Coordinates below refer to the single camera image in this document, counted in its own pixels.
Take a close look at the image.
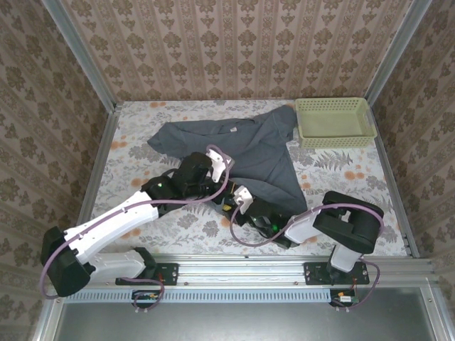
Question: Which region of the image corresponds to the steel sheet panel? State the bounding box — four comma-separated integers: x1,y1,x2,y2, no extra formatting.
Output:
53,286,440,341

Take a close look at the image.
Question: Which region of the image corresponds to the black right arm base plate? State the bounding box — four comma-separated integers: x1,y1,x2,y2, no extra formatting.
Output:
304,261,370,287

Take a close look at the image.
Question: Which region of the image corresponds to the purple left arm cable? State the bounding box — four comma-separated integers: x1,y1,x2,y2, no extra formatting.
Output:
39,144,236,315

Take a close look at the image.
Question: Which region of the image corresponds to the aluminium frame post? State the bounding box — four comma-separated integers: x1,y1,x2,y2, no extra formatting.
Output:
41,0,119,112
367,0,434,104

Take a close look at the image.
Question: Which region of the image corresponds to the pale green plastic basket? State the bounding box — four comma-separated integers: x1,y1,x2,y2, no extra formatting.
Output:
294,97,378,149

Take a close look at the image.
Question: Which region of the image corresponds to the grey t-shirt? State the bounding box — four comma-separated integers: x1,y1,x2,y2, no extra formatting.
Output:
146,105,309,221

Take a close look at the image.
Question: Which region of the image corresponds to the aluminium mounting rail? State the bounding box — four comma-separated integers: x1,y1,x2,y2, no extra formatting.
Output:
53,254,434,288

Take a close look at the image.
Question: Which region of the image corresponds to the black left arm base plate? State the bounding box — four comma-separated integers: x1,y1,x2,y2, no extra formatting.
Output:
115,261,179,287

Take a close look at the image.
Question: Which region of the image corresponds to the small circuit board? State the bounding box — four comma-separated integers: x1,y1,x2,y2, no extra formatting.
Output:
329,289,359,308
131,289,161,309

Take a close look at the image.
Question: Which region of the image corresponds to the floral tablecloth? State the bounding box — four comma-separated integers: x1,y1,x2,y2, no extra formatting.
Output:
87,99,408,256

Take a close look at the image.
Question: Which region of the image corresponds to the slotted grey cable duct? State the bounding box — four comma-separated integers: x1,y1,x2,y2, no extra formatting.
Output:
65,288,333,304

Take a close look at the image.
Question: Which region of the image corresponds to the aluminium table side rail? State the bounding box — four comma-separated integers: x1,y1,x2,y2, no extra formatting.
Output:
365,101,422,259
66,102,124,260

